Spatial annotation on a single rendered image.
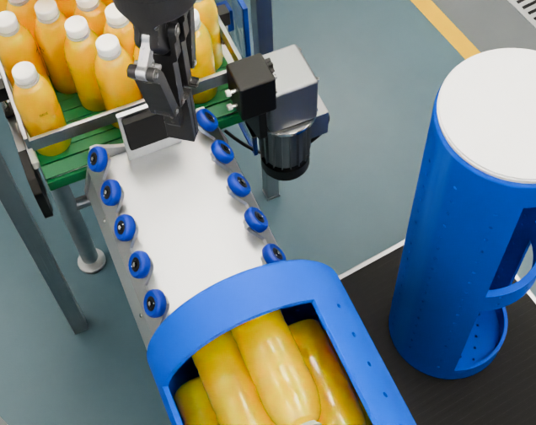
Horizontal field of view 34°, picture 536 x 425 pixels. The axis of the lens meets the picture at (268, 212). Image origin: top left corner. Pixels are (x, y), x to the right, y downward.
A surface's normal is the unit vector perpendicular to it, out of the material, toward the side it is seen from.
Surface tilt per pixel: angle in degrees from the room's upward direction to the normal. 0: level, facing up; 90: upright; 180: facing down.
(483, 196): 90
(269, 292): 10
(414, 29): 0
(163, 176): 0
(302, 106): 90
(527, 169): 0
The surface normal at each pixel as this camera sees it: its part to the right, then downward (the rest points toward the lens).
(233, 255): -0.03, -0.51
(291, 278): 0.37, -0.62
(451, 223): -0.69, 0.63
